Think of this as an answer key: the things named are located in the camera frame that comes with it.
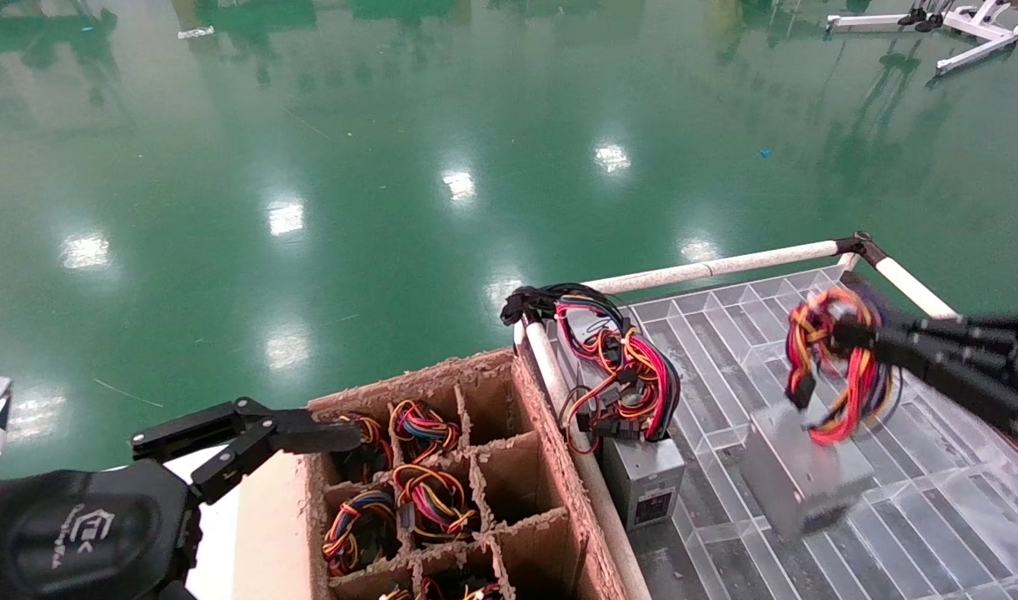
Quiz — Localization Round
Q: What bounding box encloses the long white rack pipe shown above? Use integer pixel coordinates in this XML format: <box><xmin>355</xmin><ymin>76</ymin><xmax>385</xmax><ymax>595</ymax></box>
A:
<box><xmin>586</xmin><ymin>240</ymin><xmax>848</xmax><ymax>295</ymax></box>

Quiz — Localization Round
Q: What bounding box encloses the power supply with red-black cables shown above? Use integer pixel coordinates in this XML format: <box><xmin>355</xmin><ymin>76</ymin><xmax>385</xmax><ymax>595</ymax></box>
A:
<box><xmin>509</xmin><ymin>283</ymin><xmax>686</xmax><ymax>531</ymax></box>

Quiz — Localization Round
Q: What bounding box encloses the black foam strip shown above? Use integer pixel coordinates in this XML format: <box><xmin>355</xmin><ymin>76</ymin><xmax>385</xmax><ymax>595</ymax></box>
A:
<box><xmin>841</xmin><ymin>270</ymin><xmax>914</xmax><ymax>322</ymax></box>

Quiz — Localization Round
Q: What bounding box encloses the clear plastic compartment tray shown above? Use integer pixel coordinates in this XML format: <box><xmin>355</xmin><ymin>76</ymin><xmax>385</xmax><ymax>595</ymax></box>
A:
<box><xmin>551</xmin><ymin>265</ymin><xmax>1018</xmax><ymax>600</ymax></box>

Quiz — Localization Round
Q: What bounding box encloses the brown cardboard divider box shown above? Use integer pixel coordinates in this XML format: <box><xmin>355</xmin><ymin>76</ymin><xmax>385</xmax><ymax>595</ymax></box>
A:
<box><xmin>305</xmin><ymin>346</ymin><xmax>631</xmax><ymax>600</ymax></box>

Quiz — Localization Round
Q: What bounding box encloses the black pipe corner joint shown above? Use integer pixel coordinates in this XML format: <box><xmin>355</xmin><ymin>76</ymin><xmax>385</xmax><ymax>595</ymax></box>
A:
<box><xmin>836</xmin><ymin>231</ymin><xmax>890</xmax><ymax>268</ymax></box>
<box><xmin>501</xmin><ymin>288</ymin><xmax>546</xmax><ymax>328</ymax></box>

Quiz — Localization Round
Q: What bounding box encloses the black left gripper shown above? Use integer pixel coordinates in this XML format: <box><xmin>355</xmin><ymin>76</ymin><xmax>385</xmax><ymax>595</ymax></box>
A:
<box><xmin>0</xmin><ymin>398</ymin><xmax>365</xmax><ymax>600</ymax></box>

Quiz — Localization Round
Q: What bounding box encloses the white metal stand base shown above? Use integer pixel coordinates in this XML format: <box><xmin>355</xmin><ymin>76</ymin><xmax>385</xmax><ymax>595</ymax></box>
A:
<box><xmin>825</xmin><ymin>0</ymin><xmax>1018</xmax><ymax>78</ymax></box>

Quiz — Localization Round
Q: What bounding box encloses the short white rack pipe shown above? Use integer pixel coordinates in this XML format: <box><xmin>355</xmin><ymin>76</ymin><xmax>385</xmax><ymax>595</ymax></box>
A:
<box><xmin>874</xmin><ymin>256</ymin><xmax>960</xmax><ymax>320</ymax></box>

